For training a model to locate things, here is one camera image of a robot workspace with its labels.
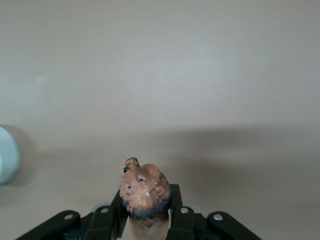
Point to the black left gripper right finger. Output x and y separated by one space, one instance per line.
185 225

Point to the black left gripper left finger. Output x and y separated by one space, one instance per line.
100 225

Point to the brown lion statue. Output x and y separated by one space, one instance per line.
147 195

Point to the white round-base stand with disc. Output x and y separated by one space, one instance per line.
7 157

